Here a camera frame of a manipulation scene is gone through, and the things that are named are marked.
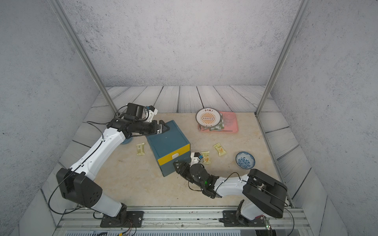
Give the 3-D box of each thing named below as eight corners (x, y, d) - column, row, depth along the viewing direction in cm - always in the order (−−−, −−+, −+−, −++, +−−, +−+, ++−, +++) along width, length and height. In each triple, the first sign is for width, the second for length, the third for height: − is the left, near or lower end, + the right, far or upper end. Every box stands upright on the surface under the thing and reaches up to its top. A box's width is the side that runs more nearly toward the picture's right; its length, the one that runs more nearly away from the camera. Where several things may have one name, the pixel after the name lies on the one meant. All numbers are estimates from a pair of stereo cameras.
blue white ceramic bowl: (236, 169, 91) (237, 166, 88) (233, 154, 98) (234, 151, 95) (254, 169, 91) (256, 166, 88) (250, 154, 98) (252, 151, 95)
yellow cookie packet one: (137, 156, 99) (136, 154, 97) (137, 145, 104) (136, 143, 102) (144, 154, 99) (144, 152, 98) (144, 144, 105) (143, 142, 103)
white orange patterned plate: (195, 127, 113) (195, 124, 111) (195, 109, 126) (195, 107, 124) (221, 127, 113) (222, 124, 111) (219, 109, 125) (219, 107, 123)
